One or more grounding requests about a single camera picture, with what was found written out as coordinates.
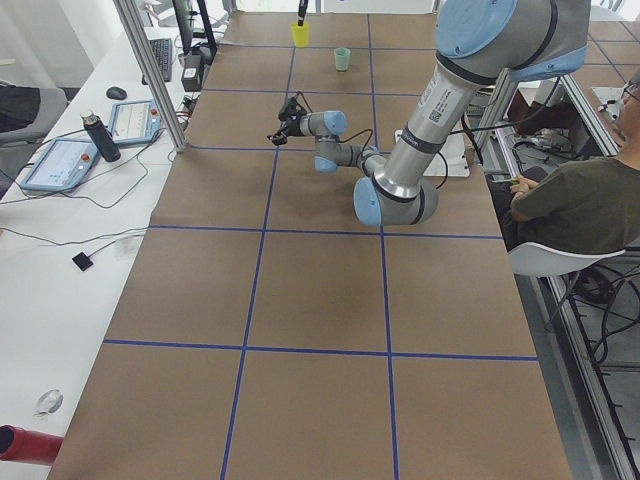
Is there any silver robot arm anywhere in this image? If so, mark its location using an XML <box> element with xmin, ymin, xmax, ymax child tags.
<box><xmin>269</xmin><ymin>0</ymin><xmax>591</xmax><ymax>227</ymax></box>

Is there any yellow plastic cup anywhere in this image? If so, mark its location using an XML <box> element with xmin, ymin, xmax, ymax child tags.
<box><xmin>290</xmin><ymin>22</ymin><xmax>310</xmax><ymax>48</ymax></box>

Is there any black water bottle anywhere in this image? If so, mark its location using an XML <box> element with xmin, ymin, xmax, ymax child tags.
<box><xmin>81</xmin><ymin>110</ymin><xmax>121</xmax><ymax>162</ymax></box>

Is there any aluminium frame post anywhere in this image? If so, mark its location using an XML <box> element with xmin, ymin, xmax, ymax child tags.
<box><xmin>113</xmin><ymin>0</ymin><xmax>187</xmax><ymax>153</ymax></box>

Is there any near blue teach pendant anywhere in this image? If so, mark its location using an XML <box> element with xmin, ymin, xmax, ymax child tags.
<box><xmin>19</xmin><ymin>139</ymin><xmax>99</xmax><ymax>193</ymax></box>

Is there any pale green plastic cup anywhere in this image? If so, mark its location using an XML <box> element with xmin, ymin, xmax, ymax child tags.
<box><xmin>334</xmin><ymin>47</ymin><xmax>351</xmax><ymax>72</ymax></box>

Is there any clear tape roll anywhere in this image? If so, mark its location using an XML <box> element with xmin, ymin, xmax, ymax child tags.
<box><xmin>34</xmin><ymin>389</ymin><xmax>64</xmax><ymax>416</ymax></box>

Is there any black computer mouse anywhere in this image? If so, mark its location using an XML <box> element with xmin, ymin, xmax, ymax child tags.
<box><xmin>105</xmin><ymin>86</ymin><xmax>127</xmax><ymax>100</ymax></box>

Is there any black box with label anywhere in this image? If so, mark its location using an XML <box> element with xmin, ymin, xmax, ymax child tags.
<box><xmin>181</xmin><ymin>53</ymin><xmax>202</xmax><ymax>92</ymax></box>

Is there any white chair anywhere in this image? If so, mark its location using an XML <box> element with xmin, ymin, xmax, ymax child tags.
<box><xmin>508</xmin><ymin>242</ymin><xmax>626</xmax><ymax>278</ymax></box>

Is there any black monitor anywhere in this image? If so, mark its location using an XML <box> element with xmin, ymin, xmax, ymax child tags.
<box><xmin>172</xmin><ymin>0</ymin><xmax>194</xmax><ymax>55</ymax></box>

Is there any far blue teach pendant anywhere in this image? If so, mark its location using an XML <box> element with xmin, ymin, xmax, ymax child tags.
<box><xmin>108</xmin><ymin>99</ymin><xmax>163</xmax><ymax>146</ymax></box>

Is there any person in dark shirt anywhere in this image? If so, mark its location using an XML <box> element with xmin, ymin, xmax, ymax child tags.
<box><xmin>487</xmin><ymin>75</ymin><xmax>639</xmax><ymax>254</ymax></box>

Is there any small black puck device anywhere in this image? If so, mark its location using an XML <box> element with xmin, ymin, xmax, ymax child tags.
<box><xmin>72</xmin><ymin>252</ymin><xmax>94</xmax><ymax>271</ymax></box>

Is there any blue teach pendant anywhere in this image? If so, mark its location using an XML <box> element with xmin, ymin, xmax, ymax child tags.
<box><xmin>108</xmin><ymin>99</ymin><xmax>163</xmax><ymax>146</ymax></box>
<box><xmin>19</xmin><ymin>139</ymin><xmax>99</xmax><ymax>193</ymax></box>

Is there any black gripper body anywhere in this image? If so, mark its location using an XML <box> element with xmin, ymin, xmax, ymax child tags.
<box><xmin>277</xmin><ymin>97</ymin><xmax>310</xmax><ymax>138</ymax></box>

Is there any black keyboard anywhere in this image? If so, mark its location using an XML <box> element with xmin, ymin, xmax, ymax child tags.
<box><xmin>149</xmin><ymin>38</ymin><xmax>173</xmax><ymax>82</ymax></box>

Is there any red cylinder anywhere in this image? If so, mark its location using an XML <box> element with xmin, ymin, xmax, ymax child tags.
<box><xmin>1</xmin><ymin>425</ymin><xmax>64</xmax><ymax>466</ymax></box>

